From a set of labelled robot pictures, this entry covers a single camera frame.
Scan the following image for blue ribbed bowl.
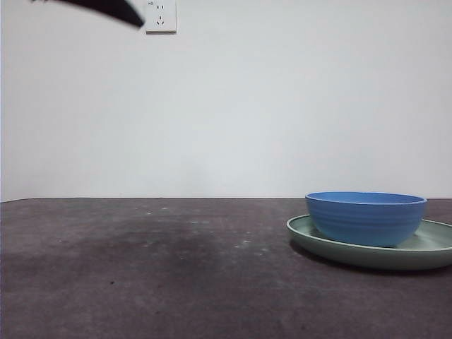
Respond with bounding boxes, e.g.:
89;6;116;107
304;191;428;248

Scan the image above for white wall socket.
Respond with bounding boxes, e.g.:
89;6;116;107
144;0;177;35

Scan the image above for green shallow plate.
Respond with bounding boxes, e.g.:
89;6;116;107
286;214;452;272

